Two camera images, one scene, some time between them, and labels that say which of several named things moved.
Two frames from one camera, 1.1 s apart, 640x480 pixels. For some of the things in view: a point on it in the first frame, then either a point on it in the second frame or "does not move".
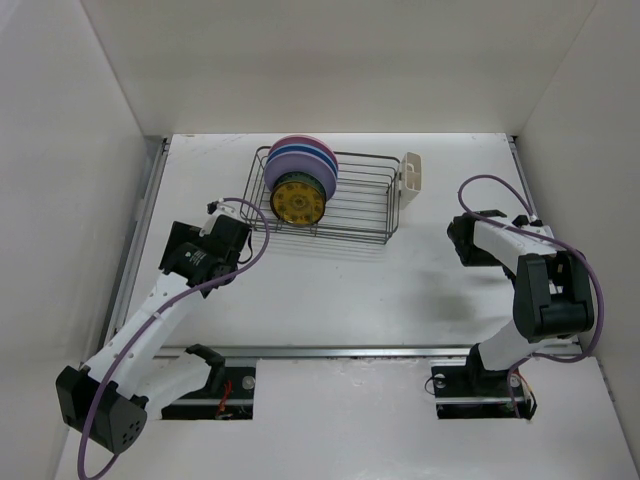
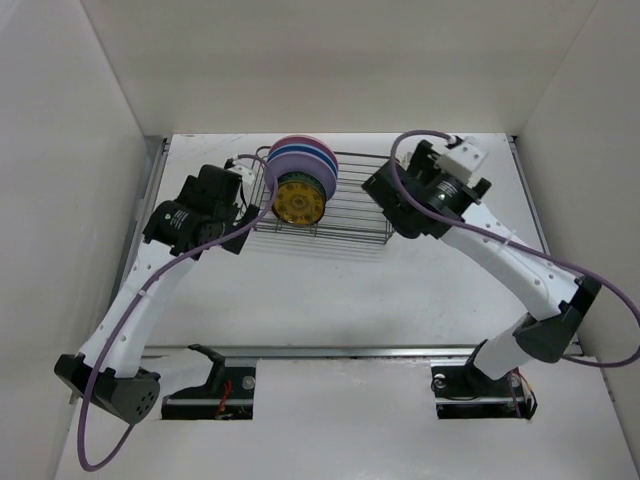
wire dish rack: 363,206 does not move
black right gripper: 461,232 -> 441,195
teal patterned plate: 301,177 does not move
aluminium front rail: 184,353 does not move
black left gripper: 184,234 -> 243,219
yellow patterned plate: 298,203 does not move
